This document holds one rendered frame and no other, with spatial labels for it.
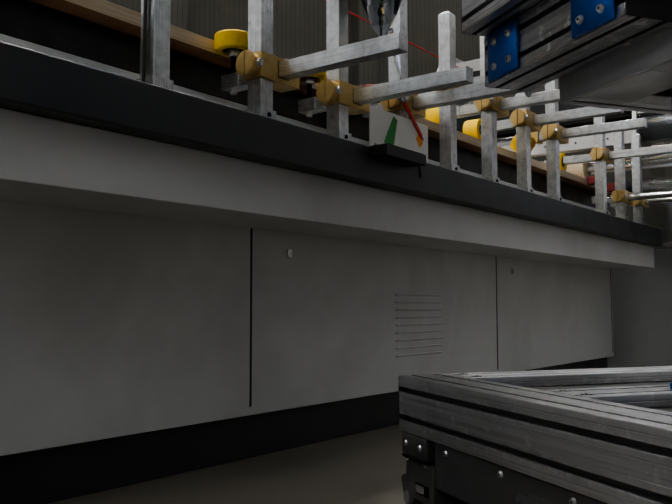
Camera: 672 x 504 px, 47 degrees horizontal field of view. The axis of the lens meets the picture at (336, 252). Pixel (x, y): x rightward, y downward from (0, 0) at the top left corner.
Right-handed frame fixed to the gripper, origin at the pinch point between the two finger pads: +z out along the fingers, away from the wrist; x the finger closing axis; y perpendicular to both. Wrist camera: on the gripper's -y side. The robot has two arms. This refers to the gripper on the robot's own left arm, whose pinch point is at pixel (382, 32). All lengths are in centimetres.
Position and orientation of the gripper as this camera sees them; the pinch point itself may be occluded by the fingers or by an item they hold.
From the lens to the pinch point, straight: 179.8
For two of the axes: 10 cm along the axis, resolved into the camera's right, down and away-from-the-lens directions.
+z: 0.0, 10.0, -0.7
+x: 9.6, -0.2, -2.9
